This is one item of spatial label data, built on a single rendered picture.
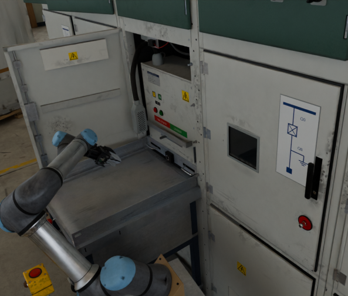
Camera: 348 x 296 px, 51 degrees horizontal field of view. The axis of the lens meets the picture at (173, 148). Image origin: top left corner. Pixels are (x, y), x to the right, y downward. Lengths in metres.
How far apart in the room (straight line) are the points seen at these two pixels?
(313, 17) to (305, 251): 0.84
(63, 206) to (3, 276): 1.17
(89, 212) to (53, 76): 0.77
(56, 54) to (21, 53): 0.17
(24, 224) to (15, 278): 1.62
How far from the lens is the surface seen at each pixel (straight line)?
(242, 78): 1.39
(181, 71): 1.92
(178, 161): 2.07
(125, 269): 1.33
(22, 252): 3.15
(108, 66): 2.19
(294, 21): 1.19
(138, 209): 1.78
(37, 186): 1.31
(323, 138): 1.22
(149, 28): 1.88
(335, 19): 1.11
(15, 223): 1.38
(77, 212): 1.90
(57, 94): 2.18
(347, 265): 1.41
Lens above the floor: 1.96
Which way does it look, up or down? 29 degrees down
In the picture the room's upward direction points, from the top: 5 degrees counter-clockwise
